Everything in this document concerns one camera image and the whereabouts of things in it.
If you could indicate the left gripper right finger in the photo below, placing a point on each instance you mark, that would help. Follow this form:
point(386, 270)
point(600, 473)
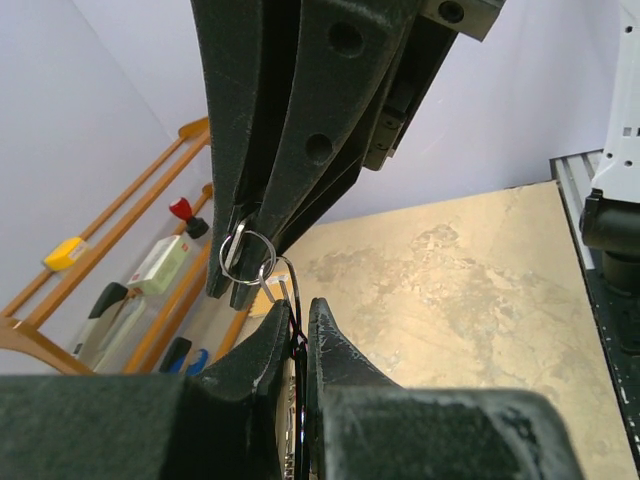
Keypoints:
point(362, 425)

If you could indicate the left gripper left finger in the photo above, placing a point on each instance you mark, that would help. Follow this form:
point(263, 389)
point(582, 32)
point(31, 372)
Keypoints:
point(156, 426)

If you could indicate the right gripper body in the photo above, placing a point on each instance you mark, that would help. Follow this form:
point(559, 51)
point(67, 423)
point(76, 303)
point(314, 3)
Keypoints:
point(434, 31)

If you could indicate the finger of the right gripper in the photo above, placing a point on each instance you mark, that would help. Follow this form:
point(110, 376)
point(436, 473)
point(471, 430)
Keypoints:
point(247, 50)
point(344, 51)

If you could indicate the large metal keyring with clips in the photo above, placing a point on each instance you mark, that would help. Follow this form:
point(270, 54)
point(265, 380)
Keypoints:
point(269, 405)

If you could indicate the blue stapler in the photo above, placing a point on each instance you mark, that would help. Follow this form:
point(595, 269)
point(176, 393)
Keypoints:
point(181, 357)

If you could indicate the white stapler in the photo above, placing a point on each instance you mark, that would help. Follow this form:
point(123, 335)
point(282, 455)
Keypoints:
point(112, 313)

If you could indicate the white red cardboard box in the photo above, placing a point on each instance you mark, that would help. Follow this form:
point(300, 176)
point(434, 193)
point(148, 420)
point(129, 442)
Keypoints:
point(156, 272)

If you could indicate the red black stamp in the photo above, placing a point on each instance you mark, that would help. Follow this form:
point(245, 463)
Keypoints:
point(195, 227)

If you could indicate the wooden shelf rack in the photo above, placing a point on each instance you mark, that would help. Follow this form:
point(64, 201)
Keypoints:
point(23, 336)

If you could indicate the yellow small box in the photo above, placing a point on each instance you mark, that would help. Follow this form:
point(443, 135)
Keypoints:
point(66, 254)

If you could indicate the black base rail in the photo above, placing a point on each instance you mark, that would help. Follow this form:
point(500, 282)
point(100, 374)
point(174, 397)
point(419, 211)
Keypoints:
point(617, 318)

